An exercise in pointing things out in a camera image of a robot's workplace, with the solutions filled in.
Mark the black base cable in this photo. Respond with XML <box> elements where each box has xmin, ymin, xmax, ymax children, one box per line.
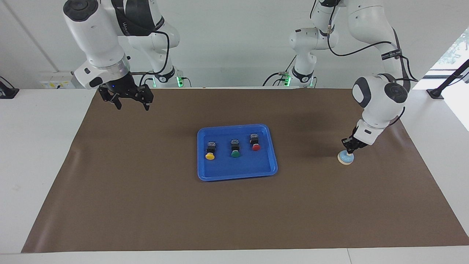
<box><xmin>262</xmin><ymin>55</ymin><xmax>297</xmax><ymax>87</ymax></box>
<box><xmin>139</xmin><ymin>71</ymin><xmax>156</xmax><ymax>88</ymax></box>

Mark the black right base cable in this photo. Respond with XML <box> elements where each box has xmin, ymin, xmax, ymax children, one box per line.
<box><xmin>139</xmin><ymin>71</ymin><xmax>156</xmax><ymax>88</ymax></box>

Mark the brown table mat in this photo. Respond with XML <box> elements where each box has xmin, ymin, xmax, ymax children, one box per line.
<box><xmin>21</xmin><ymin>87</ymin><xmax>469</xmax><ymax>253</ymax></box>

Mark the blue plastic tray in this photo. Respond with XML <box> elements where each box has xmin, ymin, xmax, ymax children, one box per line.
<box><xmin>197</xmin><ymin>124</ymin><xmax>278</xmax><ymax>182</ymax></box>

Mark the black angled stand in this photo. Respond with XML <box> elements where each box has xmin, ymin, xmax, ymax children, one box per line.
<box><xmin>426</xmin><ymin>59</ymin><xmax>469</xmax><ymax>100</ymax></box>

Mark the light blue call bell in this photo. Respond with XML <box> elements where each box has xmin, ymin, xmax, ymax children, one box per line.
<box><xmin>337</xmin><ymin>150</ymin><xmax>355</xmax><ymax>165</ymax></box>

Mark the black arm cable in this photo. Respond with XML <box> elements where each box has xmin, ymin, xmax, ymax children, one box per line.
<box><xmin>130</xmin><ymin>31</ymin><xmax>171</xmax><ymax>76</ymax></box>
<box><xmin>311</xmin><ymin>0</ymin><xmax>419</xmax><ymax>127</ymax></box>

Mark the black left base cable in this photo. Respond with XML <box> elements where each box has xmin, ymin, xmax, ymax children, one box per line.
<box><xmin>262</xmin><ymin>55</ymin><xmax>297</xmax><ymax>87</ymax></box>

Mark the black table clamp mount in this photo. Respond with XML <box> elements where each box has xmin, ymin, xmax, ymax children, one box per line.
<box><xmin>0</xmin><ymin>76</ymin><xmax>19</xmax><ymax>99</ymax></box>

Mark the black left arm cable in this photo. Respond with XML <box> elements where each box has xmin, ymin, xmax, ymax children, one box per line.
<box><xmin>311</xmin><ymin>0</ymin><xmax>419</xmax><ymax>127</ymax></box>

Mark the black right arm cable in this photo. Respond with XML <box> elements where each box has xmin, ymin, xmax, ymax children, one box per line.
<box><xmin>130</xmin><ymin>31</ymin><xmax>171</xmax><ymax>76</ymax></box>

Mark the white wall socket box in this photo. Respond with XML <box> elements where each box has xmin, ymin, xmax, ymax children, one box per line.
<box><xmin>40</xmin><ymin>71</ymin><xmax>76</xmax><ymax>89</ymax></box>

